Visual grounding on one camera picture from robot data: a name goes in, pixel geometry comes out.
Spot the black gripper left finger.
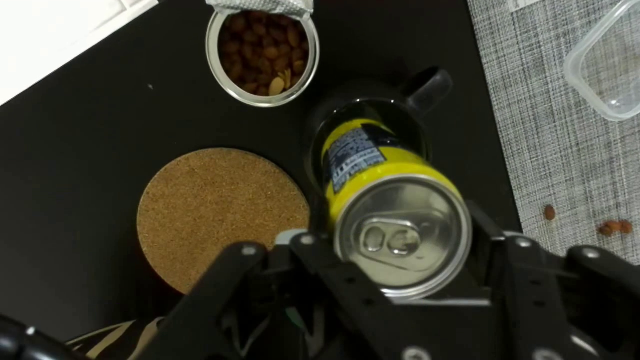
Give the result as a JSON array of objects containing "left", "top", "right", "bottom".
[{"left": 269, "top": 229, "right": 396, "bottom": 317}]

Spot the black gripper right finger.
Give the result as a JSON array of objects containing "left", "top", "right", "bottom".
[{"left": 466, "top": 201, "right": 567, "bottom": 315}]

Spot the yellow drink can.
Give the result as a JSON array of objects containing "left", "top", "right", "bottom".
[{"left": 320, "top": 119, "right": 472, "bottom": 302}]

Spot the black mug green inside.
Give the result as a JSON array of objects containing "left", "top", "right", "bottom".
[{"left": 302, "top": 67, "right": 453, "bottom": 225}]

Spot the grey woven placemat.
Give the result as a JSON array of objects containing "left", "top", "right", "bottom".
[{"left": 466, "top": 0, "right": 640, "bottom": 262}]

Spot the round cork coaster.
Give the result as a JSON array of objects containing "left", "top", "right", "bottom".
[{"left": 137, "top": 148, "right": 311, "bottom": 294}]

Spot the clear plastic container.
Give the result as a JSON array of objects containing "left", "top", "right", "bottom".
[{"left": 564, "top": 0, "right": 640, "bottom": 122}]

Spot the zebra pattern woven basket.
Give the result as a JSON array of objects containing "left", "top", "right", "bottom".
[{"left": 69, "top": 317, "right": 162, "bottom": 360}]

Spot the open tin of nuts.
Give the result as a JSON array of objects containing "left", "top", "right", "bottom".
[{"left": 205, "top": 0, "right": 320, "bottom": 108}]

